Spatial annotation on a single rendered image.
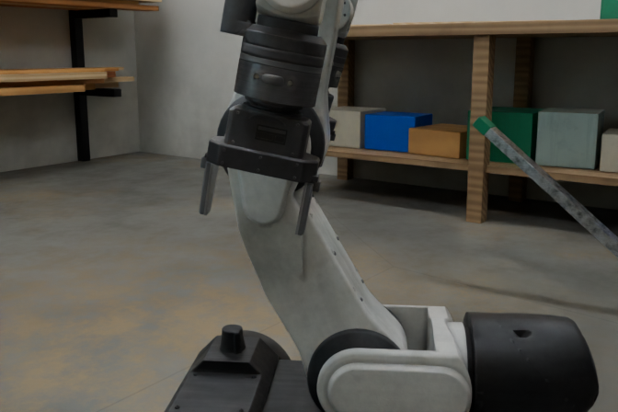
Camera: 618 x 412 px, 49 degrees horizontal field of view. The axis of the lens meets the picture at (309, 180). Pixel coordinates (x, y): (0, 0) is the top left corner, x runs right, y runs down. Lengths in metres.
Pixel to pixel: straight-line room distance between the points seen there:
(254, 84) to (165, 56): 4.31
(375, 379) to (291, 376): 0.33
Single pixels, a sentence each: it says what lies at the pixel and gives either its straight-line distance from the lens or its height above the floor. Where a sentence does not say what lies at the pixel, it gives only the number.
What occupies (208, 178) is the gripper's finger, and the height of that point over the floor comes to 0.59.
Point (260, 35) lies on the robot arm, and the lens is 0.69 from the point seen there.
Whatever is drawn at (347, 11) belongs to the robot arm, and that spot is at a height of 0.79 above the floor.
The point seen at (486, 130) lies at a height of 0.50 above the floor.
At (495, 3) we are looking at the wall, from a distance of 3.63.
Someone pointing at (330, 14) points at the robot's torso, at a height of 0.77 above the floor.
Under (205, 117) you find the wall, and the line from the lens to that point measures 4.75.
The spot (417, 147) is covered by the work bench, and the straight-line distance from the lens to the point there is 3.30.
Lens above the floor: 0.72
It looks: 11 degrees down
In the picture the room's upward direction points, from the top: straight up
